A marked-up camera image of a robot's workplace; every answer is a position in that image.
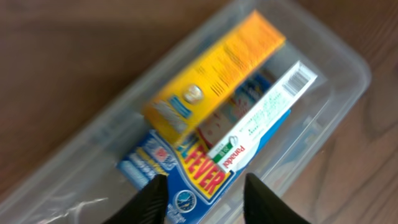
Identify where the blue cooling patch box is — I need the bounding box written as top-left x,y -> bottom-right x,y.
118,72 -> 290,223

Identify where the white Panadol box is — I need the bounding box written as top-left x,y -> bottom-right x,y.
208,61 -> 318,172

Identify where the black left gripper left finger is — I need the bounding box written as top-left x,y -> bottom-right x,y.
103,174 -> 169,224

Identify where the yellow cough syrup box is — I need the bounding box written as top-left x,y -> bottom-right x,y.
142,11 -> 285,146

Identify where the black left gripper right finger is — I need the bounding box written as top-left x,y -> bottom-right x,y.
243,173 -> 310,224

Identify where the clear plastic container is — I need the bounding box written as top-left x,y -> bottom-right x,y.
1,1 -> 371,224

